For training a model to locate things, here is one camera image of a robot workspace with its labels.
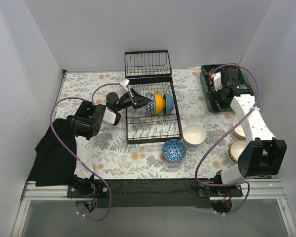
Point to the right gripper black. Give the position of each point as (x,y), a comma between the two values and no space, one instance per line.
(212,99)

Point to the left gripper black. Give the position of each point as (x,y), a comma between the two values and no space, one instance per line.
(132,99)

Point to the red patterned bowl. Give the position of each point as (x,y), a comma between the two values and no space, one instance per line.
(151,106)

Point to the yellow bowl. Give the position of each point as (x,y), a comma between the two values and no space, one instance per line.
(160,104)

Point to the blue ceramic bowl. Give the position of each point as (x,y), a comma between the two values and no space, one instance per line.
(169,104)

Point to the black wire dish rack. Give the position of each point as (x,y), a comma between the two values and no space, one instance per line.
(150,75)

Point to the plain white bowl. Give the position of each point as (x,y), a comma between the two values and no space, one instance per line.
(194,134)

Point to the blue patterned bowl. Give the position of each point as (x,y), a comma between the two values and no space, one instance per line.
(174,150)

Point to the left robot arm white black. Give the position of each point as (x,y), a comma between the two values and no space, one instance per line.
(87,122)

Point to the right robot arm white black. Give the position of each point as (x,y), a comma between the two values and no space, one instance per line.
(264,153)

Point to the green compartment organizer tray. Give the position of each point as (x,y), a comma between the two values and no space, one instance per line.
(204,78)

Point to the white bowl patterned rim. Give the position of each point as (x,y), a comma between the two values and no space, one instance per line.
(236,149)

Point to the black front base bar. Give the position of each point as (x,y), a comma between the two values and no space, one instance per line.
(156,193)

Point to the black cloth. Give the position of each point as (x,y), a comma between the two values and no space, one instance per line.
(54,165)

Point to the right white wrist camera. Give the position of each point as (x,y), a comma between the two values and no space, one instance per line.
(216,80)

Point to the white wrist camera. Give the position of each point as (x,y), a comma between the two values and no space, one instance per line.
(216,80)
(125,84)

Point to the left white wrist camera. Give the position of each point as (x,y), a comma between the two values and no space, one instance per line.
(125,84)

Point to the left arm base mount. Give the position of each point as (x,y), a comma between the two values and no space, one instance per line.
(88,192)

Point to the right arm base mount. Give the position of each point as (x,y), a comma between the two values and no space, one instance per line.
(222,202)

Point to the aluminium frame rail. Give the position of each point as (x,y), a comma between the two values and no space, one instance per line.
(260,189)

